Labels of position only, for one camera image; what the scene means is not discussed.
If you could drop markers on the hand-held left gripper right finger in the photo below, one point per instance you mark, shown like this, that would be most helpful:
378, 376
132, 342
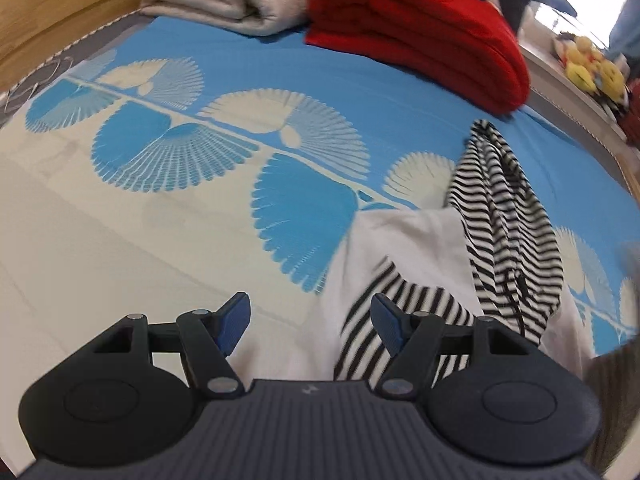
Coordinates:
387, 326

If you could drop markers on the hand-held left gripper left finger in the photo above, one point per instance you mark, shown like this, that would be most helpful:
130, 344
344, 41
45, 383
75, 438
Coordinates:
234, 321

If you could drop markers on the black white striped garment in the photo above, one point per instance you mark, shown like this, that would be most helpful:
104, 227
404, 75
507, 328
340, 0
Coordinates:
415, 255

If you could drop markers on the blue cream printed bed sheet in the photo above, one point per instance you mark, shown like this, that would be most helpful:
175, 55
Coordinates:
150, 240

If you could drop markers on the folded red blanket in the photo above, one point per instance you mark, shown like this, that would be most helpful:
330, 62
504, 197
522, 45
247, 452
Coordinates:
415, 25

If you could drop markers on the yellow plush toys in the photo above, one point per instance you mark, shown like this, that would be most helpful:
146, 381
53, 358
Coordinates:
592, 67

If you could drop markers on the wooden headboard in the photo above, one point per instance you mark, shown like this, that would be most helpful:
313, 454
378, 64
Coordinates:
55, 5

